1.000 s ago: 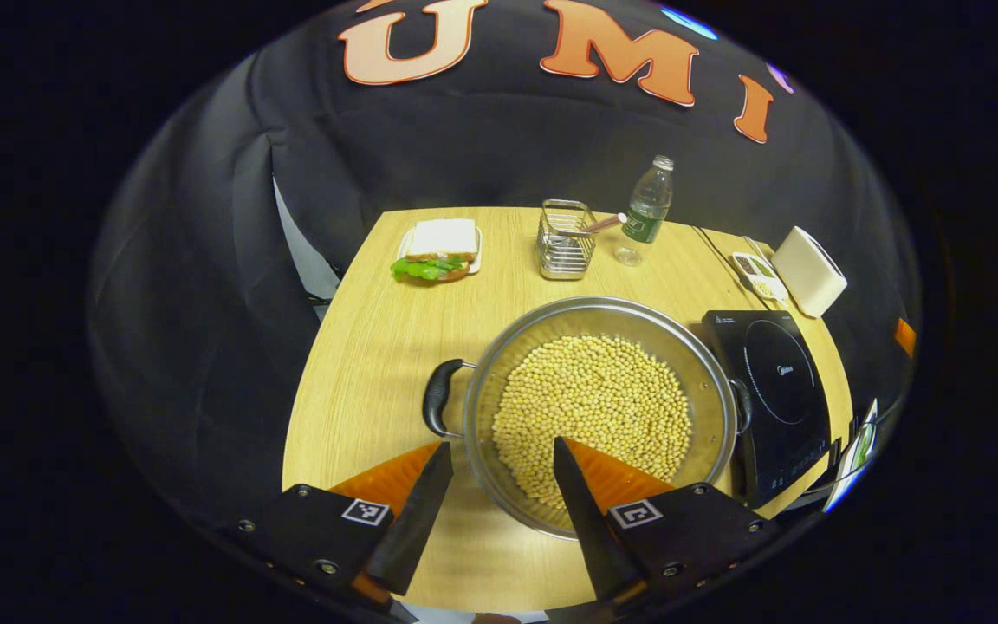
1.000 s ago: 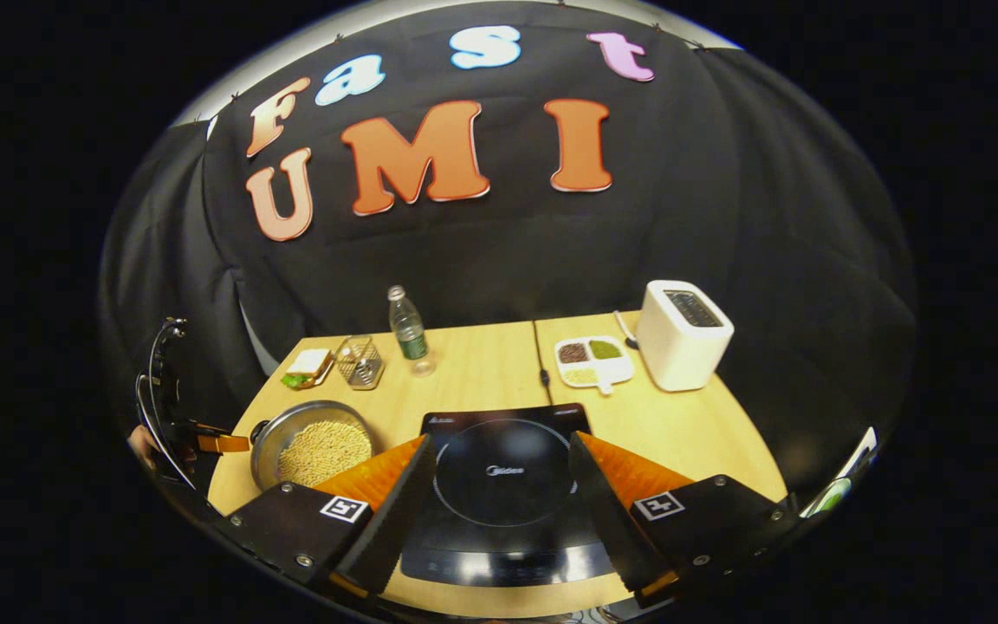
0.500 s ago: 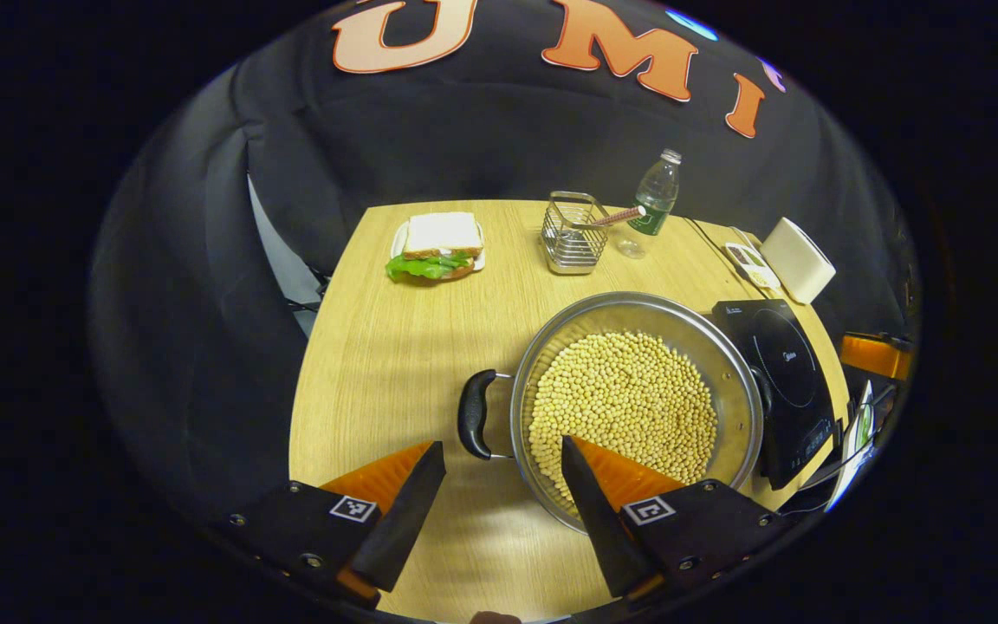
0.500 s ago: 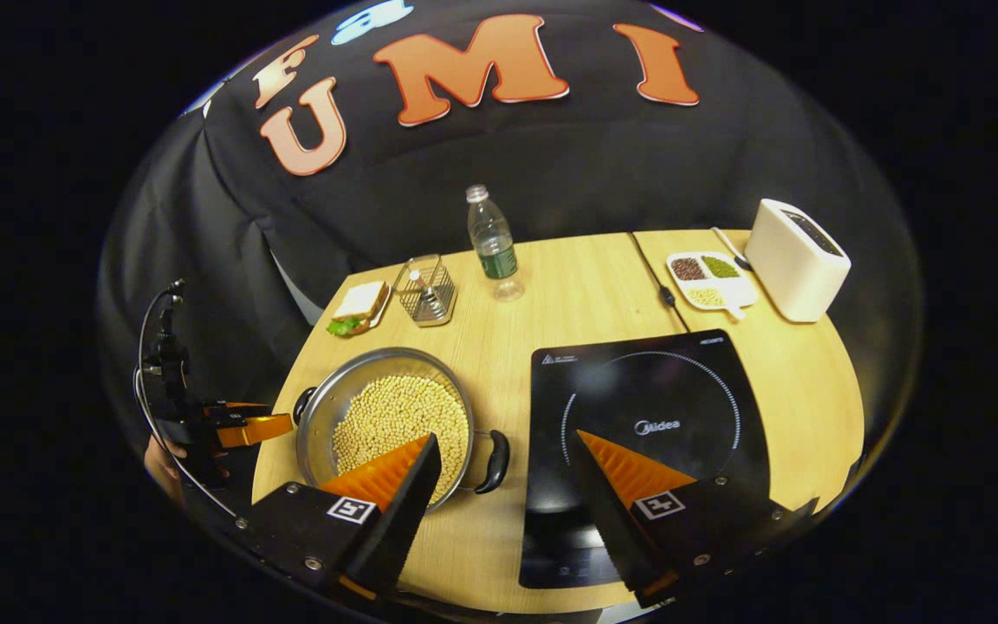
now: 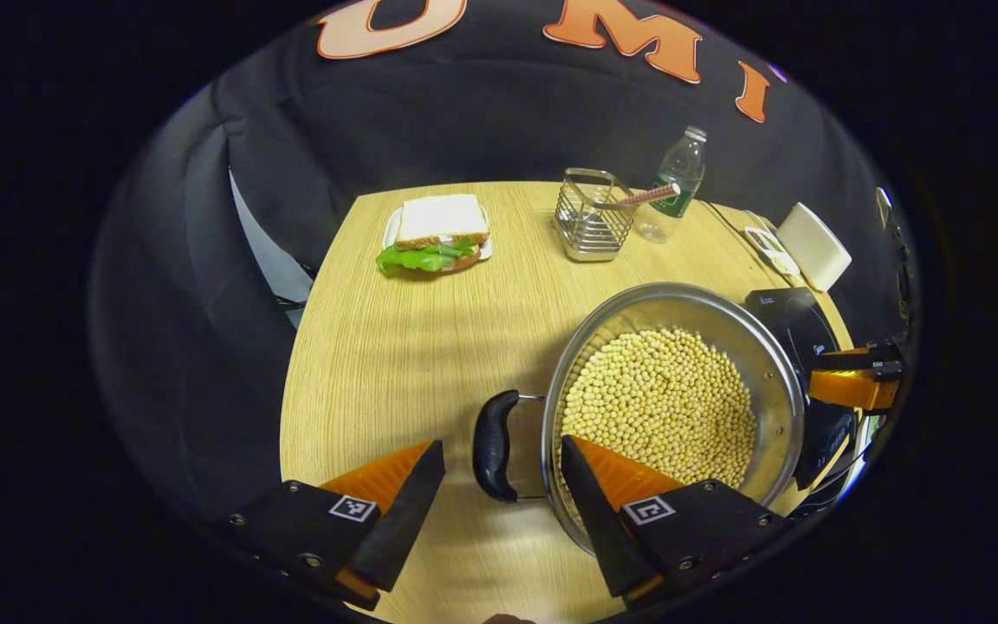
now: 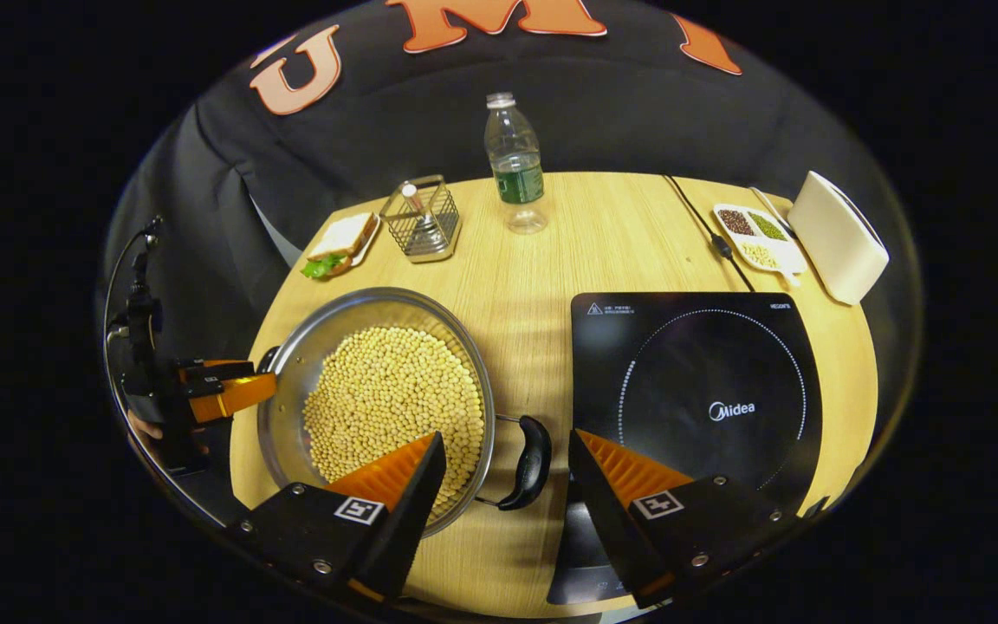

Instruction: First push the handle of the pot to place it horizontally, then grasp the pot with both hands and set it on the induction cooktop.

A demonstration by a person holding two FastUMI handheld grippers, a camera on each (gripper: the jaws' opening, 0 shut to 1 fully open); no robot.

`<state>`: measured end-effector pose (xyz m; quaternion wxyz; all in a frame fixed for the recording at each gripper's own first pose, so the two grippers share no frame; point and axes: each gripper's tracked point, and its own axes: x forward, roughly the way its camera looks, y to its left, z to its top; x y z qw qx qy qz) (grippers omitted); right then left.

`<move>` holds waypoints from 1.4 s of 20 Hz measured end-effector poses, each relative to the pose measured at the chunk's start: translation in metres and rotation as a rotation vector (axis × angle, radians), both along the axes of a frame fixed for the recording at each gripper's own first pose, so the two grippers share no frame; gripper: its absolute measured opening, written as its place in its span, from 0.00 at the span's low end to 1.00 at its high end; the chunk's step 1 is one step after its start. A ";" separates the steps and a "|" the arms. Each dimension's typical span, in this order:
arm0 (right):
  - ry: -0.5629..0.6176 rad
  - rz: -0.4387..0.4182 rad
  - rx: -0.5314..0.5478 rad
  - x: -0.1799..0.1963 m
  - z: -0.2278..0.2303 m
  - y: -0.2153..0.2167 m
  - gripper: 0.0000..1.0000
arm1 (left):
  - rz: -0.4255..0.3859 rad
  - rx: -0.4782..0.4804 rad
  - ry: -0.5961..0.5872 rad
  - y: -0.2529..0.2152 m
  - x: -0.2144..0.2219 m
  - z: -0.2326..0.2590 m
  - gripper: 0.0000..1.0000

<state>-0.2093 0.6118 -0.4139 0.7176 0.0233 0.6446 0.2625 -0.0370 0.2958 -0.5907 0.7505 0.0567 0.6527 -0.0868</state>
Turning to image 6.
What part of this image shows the pile of soybeans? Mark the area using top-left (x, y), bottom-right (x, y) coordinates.
top-left (302, 326), bottom-right (487, 521)

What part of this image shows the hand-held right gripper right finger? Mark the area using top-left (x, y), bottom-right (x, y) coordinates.
top-left (568, 429), bottom-right (803, 609)

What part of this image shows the white divided plate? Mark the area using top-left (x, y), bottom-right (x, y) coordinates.
top-left (712, 204), bottom-right (809, 287)

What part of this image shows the white toaster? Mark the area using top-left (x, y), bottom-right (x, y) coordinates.
top-left (787, 171), bottom-right (890, 306)

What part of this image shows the black power cable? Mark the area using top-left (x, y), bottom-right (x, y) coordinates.
top-left (662, 175), bottom-right (756, 294)

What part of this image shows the white toaster cable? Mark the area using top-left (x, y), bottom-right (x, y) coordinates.
top-left (750, 186), bottom-right (799, 237)

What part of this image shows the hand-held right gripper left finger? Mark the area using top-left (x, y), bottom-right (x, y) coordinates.
top-left (226, 432), bottom-right (448, 603)

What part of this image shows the metal wire basket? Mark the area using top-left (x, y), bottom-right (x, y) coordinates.
top-left (379, 175), bottom-right (463, 263)

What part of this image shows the steel pot with black handle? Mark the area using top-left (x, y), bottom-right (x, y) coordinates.
top-left (256, 286), bottom-right (554, 540)

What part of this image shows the clear plastic water bottle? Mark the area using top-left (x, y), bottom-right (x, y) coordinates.
top-left (483, 92), bottom-right (549, 235)

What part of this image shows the black induction cooktop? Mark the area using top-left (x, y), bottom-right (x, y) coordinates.
top-left (547, 292), bottom-right (825, 606)

